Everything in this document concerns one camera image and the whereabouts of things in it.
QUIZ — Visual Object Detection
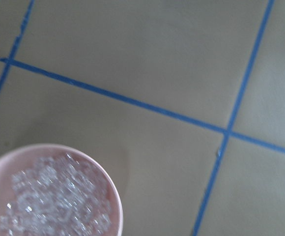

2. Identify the clear ice cubes pile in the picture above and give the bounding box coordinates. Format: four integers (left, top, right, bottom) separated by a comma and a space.
0, 154, 112, 236

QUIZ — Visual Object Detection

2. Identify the pink bowl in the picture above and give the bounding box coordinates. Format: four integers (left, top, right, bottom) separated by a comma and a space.
0, 144, 123, 236

